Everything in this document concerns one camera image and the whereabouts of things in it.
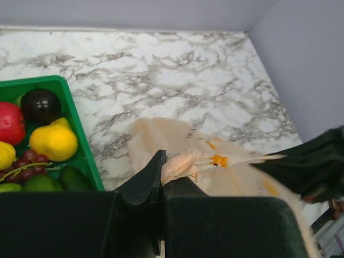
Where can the red fake pomegranate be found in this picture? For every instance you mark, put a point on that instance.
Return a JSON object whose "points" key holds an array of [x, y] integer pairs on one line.
{"points": [[12, 124]]}

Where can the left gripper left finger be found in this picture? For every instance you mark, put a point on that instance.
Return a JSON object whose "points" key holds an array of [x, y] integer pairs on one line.
{"points": [[137, 190]]}

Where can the fake grape bunch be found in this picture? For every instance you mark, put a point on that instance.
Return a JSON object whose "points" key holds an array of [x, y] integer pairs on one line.
{"points": [[24, 167]]}

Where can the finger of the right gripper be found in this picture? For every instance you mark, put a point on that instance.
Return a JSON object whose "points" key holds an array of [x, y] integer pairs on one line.
{"points": [[313, 170]]}

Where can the yellow fake pear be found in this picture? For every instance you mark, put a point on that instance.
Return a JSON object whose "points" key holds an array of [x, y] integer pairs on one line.
{"points": [[57, 140]]}

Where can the light green fake fruit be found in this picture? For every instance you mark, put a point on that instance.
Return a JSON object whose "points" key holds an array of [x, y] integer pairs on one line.
{"points": [[35, 183]]}

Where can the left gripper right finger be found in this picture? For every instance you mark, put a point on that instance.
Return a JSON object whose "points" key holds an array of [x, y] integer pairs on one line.
{"points": [[184, 187]]}

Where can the yellow fake banana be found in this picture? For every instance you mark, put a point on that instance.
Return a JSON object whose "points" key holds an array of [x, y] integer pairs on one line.
{"points": [[7, 155]]}

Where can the orange plastic bag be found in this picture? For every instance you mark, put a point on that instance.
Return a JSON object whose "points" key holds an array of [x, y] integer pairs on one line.
{"points": [[219, 168]]}

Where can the dark purple fake plum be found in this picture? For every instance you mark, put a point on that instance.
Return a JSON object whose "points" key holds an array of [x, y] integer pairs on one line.
{"points": [[40, 106]]}

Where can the green plastic basket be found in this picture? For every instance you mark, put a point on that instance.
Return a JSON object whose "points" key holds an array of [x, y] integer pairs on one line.
{"points": [[83, 158]]}

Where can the dark green fake avocado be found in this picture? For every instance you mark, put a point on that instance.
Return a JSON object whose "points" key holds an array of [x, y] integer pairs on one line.
{"points": [[72, 179]]}

